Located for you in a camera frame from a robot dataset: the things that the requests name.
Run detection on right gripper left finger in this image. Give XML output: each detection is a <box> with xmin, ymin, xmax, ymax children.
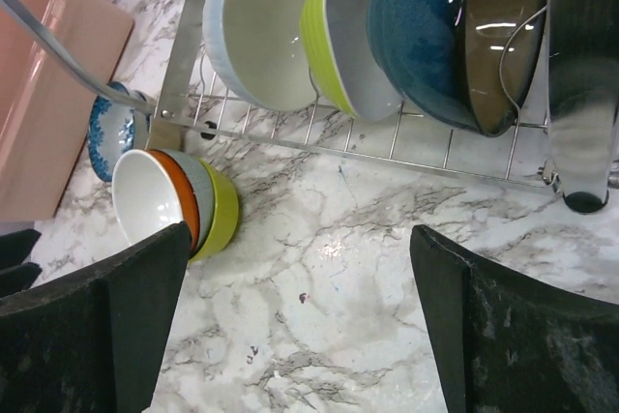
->
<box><xmin>1</xmin><ymin>222</ymin><xmax>191</xmax><ymax>412</ymax></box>

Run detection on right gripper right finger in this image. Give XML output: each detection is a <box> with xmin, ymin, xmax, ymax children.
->
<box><xmin>410</xmin><ymin>225</ymin><xmax>618</xmax><ymax>412</ymax></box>

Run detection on white orange bowl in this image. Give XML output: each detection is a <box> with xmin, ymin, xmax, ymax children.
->
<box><xmin>111</xmin><ymin>150</ymin><xmax>200</xmax><ymax>248</ymax></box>

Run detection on stainless steel dish rack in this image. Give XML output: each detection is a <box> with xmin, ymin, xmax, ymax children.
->
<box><xmin>0</xmin><ymin>0</ymin><xmax>619</xmax><ymax>215</ymax></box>

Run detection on dark teal beige bowl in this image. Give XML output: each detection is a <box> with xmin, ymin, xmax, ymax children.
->
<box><xmin>367</xmin><ymin>0</ymin><xmax>546</xmax><ymax>137</ymax></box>

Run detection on lime green white bowl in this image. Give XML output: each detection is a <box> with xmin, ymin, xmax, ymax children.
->
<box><xmin>299</xmin><ymin>0</ymin><xmax>401</xmax><ymax>122</ymax></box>

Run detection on white grey bottom bowl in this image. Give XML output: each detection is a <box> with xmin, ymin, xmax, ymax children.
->
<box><xmin>202</xmin><ymin>0</ymin><xmax>316</xmax><ymax>112</ymax></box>

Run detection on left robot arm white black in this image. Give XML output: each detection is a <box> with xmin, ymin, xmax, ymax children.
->
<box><xmin>0</xmin><ymin>228</ymin><xmax>42</xmax><ymax>298</ymax></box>

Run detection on yellow-green bottom bowl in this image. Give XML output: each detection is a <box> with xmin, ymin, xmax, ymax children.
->
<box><xmin>189</xmin><ymin>160</ymin><xmax>240</xmax><ymax>264</ymax></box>

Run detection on grey patterned bowl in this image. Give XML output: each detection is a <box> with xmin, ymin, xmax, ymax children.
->
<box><xmin>164</xmin><ymin>150</ymin><xmax>215</xmax><ymax>249</ymax></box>

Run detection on blue white patterned bowl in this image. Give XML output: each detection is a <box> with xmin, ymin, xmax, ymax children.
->
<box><xmin>87</xmin><ymin>97</ymin><xmax>151</xmax><ymax>183</ymax></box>

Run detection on pink plastic storage box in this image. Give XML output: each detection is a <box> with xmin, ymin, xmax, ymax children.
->
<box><xmin>1</xmin><ymin>0</ymin><xmax>133</xmax><ymax>222</ymax></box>

